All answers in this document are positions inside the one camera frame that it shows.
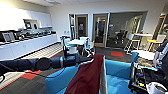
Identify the small blue sofa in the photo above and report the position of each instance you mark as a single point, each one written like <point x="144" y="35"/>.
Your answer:
<point x="134" y="57"/>

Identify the red and white jacket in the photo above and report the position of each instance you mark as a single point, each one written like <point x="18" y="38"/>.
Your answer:
<point x="88" y="76"/>

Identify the white rounded bag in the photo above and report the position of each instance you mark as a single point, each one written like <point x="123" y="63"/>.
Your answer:
<point x="156" y="88"/>

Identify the large blue sofa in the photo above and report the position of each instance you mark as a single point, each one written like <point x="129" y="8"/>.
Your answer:
<point x="116" y="76"/>

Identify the white high stool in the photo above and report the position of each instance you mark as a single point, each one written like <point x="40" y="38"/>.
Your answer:
<point x="130" y="40"/>

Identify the person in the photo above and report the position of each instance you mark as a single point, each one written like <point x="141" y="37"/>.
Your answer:
<point x="163" y="53"/>

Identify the black cart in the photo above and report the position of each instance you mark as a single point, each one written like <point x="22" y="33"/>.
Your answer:
<point x="146" y="78"/>

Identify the glass meeting room wall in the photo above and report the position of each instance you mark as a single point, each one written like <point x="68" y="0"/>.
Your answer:
<point x="126" y="30"/>

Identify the white lower kitchen cabinets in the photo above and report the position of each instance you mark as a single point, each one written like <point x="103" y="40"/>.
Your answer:
<point x="23" y="46"/>

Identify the yellow round stool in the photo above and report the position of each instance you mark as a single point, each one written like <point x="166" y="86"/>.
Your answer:
<point x="151" y="41"/>

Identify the white high table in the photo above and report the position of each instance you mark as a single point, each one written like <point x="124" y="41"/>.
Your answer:
<point x="142" y="34"/>

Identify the white low table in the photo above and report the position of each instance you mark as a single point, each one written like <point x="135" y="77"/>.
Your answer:
<point x="77" y="42"/>

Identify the white cushion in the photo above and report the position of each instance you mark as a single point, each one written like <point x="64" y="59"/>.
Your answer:
<point x="143" y="55"/>

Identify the black kitchen appliance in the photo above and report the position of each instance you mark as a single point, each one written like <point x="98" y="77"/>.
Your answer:
<point x="28" y="24"/>

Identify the wooden door with glass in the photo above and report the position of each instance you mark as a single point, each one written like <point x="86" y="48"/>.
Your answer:
<point x="100" y="30"/>
<point x="81" y="26"/>

